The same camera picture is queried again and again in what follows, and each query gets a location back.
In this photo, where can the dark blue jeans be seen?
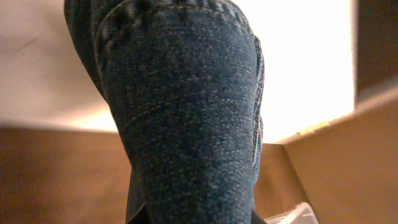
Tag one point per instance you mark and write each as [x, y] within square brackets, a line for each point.
[184, 83]

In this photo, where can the clear plastic storage bin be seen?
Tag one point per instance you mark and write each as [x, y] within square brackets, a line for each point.
[301, 214]

